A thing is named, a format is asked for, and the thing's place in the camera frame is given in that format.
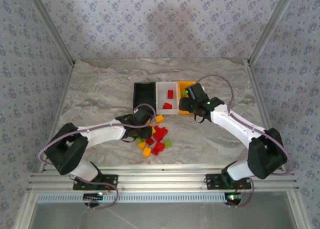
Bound aluminium side rail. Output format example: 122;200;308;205
37;62;76;174
246;61;295;176

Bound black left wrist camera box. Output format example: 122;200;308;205
132;107;151;126

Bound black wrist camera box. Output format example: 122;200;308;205
132;107;151;126
186;82;210;104

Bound aluminium front rail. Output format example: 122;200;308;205
26;163;300;192

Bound yellow plastic container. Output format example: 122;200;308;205
177;80;201;116

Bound grey slotted cable duct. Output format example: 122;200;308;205
36;191;231;204

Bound white plastic container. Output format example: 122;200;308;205
155;81;181;116

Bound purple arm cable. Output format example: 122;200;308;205
197;74;294;176
37;103;157;165

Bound small electronics board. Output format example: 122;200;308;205
224;192;242;206
83;192;105;202

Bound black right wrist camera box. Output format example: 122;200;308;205
186;82;210;104

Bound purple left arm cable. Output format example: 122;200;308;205
37;103;157;165

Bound aluminium frame post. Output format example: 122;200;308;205
246;0;300;65
26;0;76;66

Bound black plastic container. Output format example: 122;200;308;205
132;82;158;115

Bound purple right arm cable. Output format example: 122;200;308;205
197;74;294;176

